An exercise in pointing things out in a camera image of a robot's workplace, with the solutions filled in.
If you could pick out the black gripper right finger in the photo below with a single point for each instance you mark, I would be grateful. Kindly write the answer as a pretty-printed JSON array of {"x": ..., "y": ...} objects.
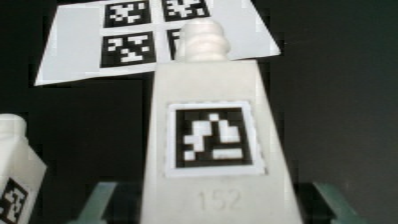
[{"x": 323, "y": 205}]

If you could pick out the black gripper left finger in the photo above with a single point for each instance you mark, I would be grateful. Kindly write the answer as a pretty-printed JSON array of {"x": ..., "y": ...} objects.
[{"x": 112, "y": 205}]

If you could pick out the white stool leg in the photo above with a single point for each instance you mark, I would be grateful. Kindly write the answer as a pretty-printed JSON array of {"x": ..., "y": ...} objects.
[
  {"x": 21, "y": 171},
  {"x": 215, "y": 180}
]

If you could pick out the white marker sheet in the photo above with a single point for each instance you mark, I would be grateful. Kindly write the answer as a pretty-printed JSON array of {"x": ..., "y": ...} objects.
[{"x": 114, "y": 36}]

